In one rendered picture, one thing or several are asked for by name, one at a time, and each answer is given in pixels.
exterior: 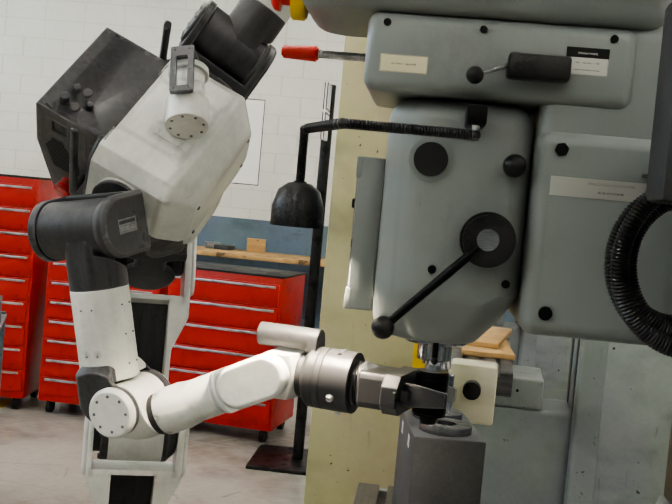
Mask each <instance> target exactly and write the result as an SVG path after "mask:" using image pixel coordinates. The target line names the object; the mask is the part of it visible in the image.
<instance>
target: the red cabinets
mask: <svg viewBox="0 0 672 504"><path fill-rule="evenodd" d="M53 187H54V186H53V183H52V180H51V178H43V177H32V176H21V175H10V174H0V295H2V309H1V311H6V313H7V318H6V320H5V333H4V346H3V360H2V373H1V387H0V397H8V398H13V399H12V409H19V407H20V402H21V399H23V398H25V397H27V396H28V395H31V397H37V395H38V400H43V401H47V402H46V406H45V410H46V412H53V411H54V408H55V402H60V403H68V404H76V405H80V404H79V398H78V390H77V383H76V373H77V371H78V370H79V369H80V367H79V359H78V352H77V344H76V336H75V329H74V321H73V313H72V306H71V298H70V290H69V282H68V275H67V267H66V259H65V260H62V261H58V262H47V261H44V260H42V259H40V258H39V257H38V256H37V255H36V254H35V253H34V251H33V250H32V248H31V245H30V243H29V239H28V231H27V228H28V220H29V216H30V214H31V212H32V210H33V208H34V207H35V206H36V205H37V204H39V203H40V202H43V201H47V200H52V199H56V198H61V197H60V196H59V195H58V194H57V193H56V192H55V191H54V189H53ZM306 274H307V273H305V272H295V271H286V270H277V269H268V268H258V267H249V266H240V265H231V264H221V263H212V262H203V261H196V275H195V289H194V294H193V295H192V296H191V297H190V305H189V317H188V320H187V322H186V324H185V325H184V327H183V329H182V331H181V333H180V335H179V337H178V338H177V340H176V342H175V344H174V346H173V347H172V349H171V357H170V368H169V379H168V381H169V383H170V385H171V384H174V383H177V382H182V381H188V380H191V379H194V378H197V377H199V376H202V375H205V374H208V373H210V372H213V371H215V370H218V369H221V368H224V367H226V366H229V365H232V364H235V363H238V362H240V361H243V360H246V359H248V358H251V357H254V356H256V355H259V354H262V353H264V352H267V351H269V350H272V349H274V348H277V347H274V346H268V345H261V344H258V342H257V329H258V326H259V324H260V323H261V322H262V321H264V322H271V323H278V324H285V325H292V326H300V327H301V318H302V307H303V295H304V284H305V275H306ZM180 288H181V276H175V279H174V281H173V282H172V283H171V284H170V285H168V286H166V287H164V288H161V289H155V290H144V289H138V288H135V287H132V286H130V285H129V289H130V293H145V294H160V295H175V296H180ZM38 391H39V393H38ZM293 408H294V398H293V399H288V400H282V399H276V398H273V399H270V400H267V401H264V402H261V403H258V404H256V405H253V406H250V407H247V408H244V409H241V410H239V411H236V412H233V413H228V414H227V413H224V414H222V415H219V416H216V417H213V418H210V419H207V420H205V421H202V422H206V423H212V424H219V425H226V426H233V427H240V428H247V429H253V430H260V432H259V442H265V441H266V439H267V432H270V431H272V430H273V429H275V428H276V427H277V429H283V428H284V424H285V421H286V420H288V419H289V418H290V417H292V416H293Z"/></svg>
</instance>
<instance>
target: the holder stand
mask: <svg viewBox="0 0 672 504"><path fill-rule="evenodd" d="M485 450H486V442H485V441H484V439H483V438H482V437H481V435H480V434H479V433H478V431H477V430H476V429H475V427H474V426H473V425H472V424H471V422H470V421H469V420H468V418H467V417H466V416H465V414H463V412H461V411H460V410H457V409H454V408H451V412H450V413H446V416H445V417H444V418H439V420H438V421H437V423H436V424H435V425H426V424H422V423H420V421H419V419H418V416H417V415H414V414H413V413H412V409H409V410H407V411H406V412H404V413H402V414H401V415H400V424H399V434H398V445H397V455H396V466H395V477H394V487H393V498H392V504H480V500H481V490H482V480H483V470H484V460H485Z"/></svg>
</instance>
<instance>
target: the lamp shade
mask: <svg viewBox="0 0 672 504"><path fill-rule="evenodd" d="M323 216H324V207H323V202H322V198H321V193H320V192H319V191H318V190H317V189H316V188H315V187H314V186H313V185H312V184H308V183H307V182H304V181H294V182H288V183H286V184H285V185H283V186H281V187H280V188H278V190H277V193H276V195H275V198H274V200H273V202H272V206H271V218H270V224H272V225H279V226H288V227H299V228H313V229H322V227H323Z"/></svg>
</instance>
